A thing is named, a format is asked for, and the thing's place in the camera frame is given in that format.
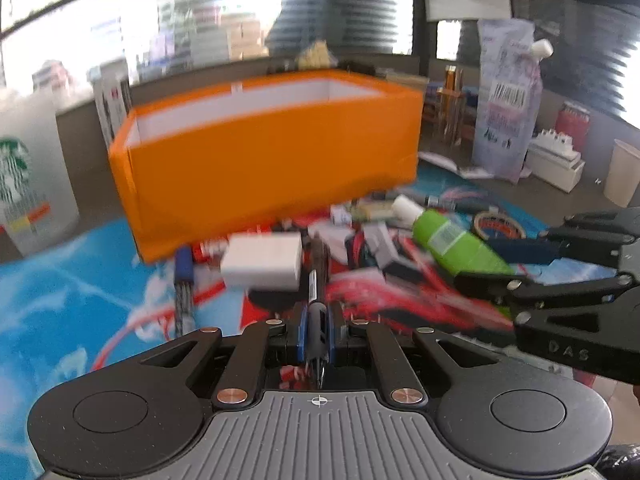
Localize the black and white pen box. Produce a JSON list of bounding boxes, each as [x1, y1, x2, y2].
[[93, 66, 133, 147]]

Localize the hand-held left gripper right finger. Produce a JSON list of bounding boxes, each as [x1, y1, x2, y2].
[[326, 302, 502, 407]]

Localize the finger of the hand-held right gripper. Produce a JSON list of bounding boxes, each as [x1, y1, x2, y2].
[[452, 270, 640, 387], [486, 209, 640, 272]]

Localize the white rectangular eraser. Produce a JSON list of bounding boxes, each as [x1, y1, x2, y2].
[[220, 232, 305, 292]]

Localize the yellow toy bricks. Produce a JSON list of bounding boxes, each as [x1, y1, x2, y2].
[[296, 41, 335, 69]]

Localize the small grey box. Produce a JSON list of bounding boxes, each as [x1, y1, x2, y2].
[[361, 222, 402, 269]]

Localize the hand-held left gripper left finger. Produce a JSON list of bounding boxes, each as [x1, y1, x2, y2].
[[141, 304, 309, 409]]

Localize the orange cardboard box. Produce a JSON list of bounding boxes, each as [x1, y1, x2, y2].
[[108, 70, 426, 264]]

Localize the white block-shaped box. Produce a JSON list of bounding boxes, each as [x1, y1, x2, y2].
[[526, 130, 586, 194]]

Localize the pink cylindrical container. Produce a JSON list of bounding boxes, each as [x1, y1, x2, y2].
[[554, 101, 592, 150]]

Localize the green bottle with white cap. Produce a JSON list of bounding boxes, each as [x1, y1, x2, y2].
[[391, 195, 517, 277]]

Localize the blue and grey marker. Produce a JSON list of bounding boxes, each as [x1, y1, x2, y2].
[[173, 246, 196, 337]]

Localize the frosted cup with green logo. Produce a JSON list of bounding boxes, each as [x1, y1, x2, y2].
[[0, 87, 82, 257]]

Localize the wooden stand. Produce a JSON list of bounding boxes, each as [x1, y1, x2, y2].
[[436, 64, 471, 147]]

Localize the plain white cup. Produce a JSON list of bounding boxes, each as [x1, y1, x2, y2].
[[602, 138, 640, 208]]

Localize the white refill pouch with spout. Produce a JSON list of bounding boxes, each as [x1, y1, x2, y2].
[[474, 17, 554, 184]]

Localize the black pen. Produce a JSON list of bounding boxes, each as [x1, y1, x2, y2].
[[306, 237, 332, 391]]

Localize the roll of tape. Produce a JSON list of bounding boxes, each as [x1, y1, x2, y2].
[[472, 211, 527, 242]]

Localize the blue and red printed desk mat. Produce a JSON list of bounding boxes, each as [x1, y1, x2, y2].
[[0, 157, 640, 480]]

